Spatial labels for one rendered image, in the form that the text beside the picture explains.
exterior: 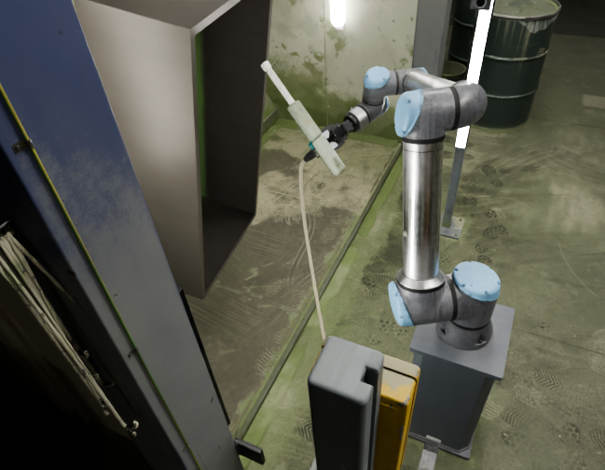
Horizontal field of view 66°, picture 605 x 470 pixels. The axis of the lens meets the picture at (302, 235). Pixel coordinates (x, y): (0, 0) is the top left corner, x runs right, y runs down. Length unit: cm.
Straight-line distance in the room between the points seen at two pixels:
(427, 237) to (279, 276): 145
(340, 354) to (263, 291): 220
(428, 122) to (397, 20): 220
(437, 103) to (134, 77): 86
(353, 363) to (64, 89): 52
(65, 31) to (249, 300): 208
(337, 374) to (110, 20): 122
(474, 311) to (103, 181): 117
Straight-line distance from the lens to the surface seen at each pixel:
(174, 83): 145
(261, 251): 289
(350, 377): 46
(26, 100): 70
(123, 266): 88
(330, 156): 176
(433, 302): 152
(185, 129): 152
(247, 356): 242
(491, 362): 173
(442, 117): 131
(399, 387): 56
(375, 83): 183
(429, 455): 103
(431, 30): 342
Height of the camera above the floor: 204
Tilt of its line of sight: 42 degrees down
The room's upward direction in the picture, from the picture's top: 5 degrees counter-clockwise
